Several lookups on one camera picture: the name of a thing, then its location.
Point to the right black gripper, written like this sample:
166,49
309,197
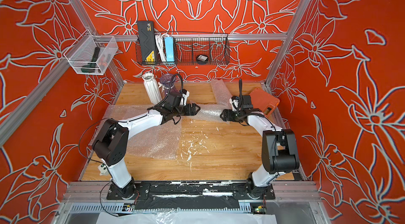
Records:
230,112

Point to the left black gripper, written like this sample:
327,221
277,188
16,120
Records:
188,106

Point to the purple blue glass vase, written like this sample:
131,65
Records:
166,85

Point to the bubble wrap sheet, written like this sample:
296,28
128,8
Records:
161,142
126,113

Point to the white ribbed ceramic vase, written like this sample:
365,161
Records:
152,88

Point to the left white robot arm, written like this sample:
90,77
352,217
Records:
111,142

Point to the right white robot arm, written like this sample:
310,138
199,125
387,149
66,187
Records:
279,150

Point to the bubble wrapped bundle middle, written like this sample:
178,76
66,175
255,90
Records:
209,112

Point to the bubble wrapped bundle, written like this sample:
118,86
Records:
221,93
209,112

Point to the bubble wrapped bundle rear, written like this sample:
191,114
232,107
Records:
221,93

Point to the orange plastic tool case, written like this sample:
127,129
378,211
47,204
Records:
264,101

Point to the small black round device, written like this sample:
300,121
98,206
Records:
202,59

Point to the light blue box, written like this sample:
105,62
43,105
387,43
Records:
169,47

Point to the black box with yellow label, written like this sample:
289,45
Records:
147,42

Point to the white button control box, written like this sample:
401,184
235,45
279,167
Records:
103,169

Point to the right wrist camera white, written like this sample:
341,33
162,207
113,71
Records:
234,101

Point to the black wire wall basket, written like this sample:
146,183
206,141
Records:
188,45

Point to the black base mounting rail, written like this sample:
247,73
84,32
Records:
192,195

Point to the dark green handled tool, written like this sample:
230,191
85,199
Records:
90,67

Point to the clear acrylic wall bin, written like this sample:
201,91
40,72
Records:
81,52

